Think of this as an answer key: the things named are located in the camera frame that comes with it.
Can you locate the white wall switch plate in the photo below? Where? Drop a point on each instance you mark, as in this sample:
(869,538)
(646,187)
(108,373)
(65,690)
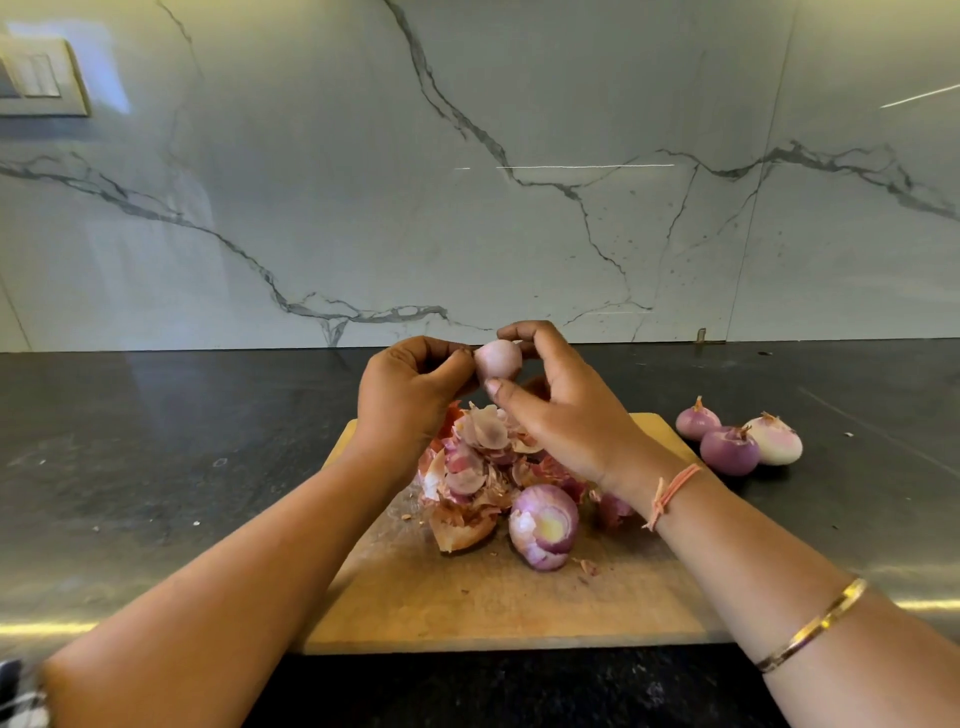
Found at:
(39,75)

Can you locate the pile of onion peels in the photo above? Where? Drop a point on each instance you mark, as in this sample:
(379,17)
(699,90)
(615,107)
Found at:
(473,477)

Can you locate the wooden cutting board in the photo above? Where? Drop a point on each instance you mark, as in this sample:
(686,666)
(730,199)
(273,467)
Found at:
(435,608)

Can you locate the gold bangle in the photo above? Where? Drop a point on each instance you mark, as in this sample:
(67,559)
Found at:
(813,626)

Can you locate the small red onion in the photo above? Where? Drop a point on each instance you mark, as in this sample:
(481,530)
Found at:
(698,419)

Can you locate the person's left hand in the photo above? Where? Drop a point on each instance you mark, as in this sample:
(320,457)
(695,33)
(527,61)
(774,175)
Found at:
(402,402)

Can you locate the person's left forearm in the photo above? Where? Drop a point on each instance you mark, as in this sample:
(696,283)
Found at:
(195,623)

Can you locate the person's right forearm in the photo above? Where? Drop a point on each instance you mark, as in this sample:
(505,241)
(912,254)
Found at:
(810,600)

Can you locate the red onion with pale patch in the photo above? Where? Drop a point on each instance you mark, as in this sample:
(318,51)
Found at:
(543,527)

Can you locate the small brown wall-edge object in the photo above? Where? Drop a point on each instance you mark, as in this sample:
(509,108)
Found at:
(699,338)

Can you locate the person's right hand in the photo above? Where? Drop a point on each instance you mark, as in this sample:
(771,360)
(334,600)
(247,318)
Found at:
(578,405)

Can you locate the brownish red onion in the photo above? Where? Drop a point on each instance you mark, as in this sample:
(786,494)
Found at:
(774,438)

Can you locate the black white plaid sleeve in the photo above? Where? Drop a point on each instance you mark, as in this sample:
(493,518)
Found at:
(18,702)

